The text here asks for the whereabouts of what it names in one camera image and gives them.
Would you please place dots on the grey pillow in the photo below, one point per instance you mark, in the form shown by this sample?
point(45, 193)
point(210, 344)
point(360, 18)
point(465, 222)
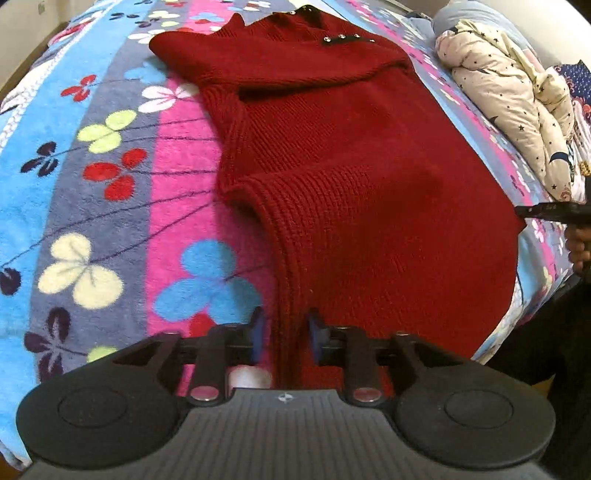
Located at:
point(477, 12)

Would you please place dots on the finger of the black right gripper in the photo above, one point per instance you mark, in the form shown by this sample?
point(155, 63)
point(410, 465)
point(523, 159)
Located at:
point(569, 213)

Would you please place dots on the cream star-print quilt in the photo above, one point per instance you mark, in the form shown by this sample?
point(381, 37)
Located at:
point(532, 107)

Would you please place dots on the dark red knit sweater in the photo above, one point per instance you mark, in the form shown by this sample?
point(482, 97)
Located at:
point(376, 210)

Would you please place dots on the colourful floral bed blanket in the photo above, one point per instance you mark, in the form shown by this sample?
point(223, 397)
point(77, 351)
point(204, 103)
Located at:
point(110, 230)

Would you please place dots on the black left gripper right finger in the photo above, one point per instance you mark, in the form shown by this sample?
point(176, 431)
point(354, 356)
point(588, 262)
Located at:
point(453, 410)

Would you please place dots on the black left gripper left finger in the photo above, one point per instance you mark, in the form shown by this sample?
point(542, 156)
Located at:
point(126, 405)

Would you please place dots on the person's right hand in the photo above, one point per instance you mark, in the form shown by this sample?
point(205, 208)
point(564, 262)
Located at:
point(578, 246)

